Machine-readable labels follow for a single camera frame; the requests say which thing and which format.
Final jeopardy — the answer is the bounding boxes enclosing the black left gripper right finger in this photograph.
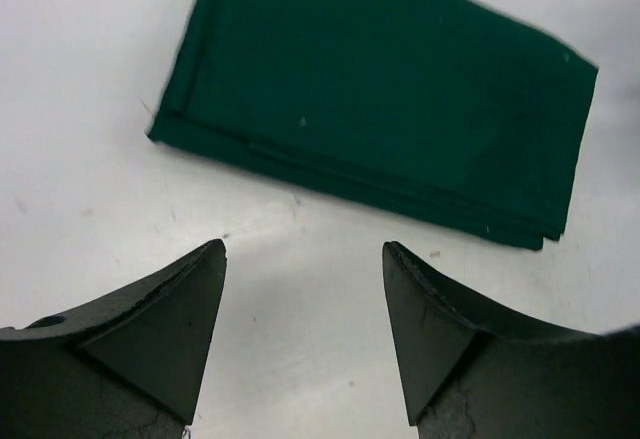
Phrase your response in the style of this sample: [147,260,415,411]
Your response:
[382,242,639,438]

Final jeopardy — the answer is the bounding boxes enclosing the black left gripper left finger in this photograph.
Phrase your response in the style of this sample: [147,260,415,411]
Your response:
[1,239,227,438]

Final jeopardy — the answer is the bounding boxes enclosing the dark green surgical cloth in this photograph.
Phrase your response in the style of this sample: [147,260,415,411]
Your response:
[148,0,598,250]

